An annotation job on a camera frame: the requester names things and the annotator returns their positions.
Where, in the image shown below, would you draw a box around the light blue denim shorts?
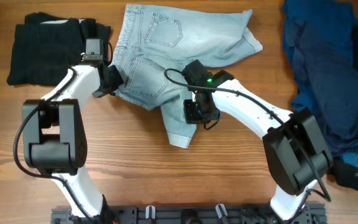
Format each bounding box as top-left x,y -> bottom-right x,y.
112,4 -> 263,148

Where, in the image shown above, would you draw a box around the folded black garment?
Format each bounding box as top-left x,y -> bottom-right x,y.
7,12 -> 111,86

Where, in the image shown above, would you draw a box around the dark blue garment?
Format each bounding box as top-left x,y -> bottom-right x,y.
282,0 -> 358,167

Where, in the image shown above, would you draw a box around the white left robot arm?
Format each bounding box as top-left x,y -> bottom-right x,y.
13,54 -> 123,223

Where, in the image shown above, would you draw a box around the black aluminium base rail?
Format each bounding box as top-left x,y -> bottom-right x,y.
50,203 -> 328,224

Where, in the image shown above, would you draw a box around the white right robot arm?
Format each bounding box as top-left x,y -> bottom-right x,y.
180,60 -> 333,223

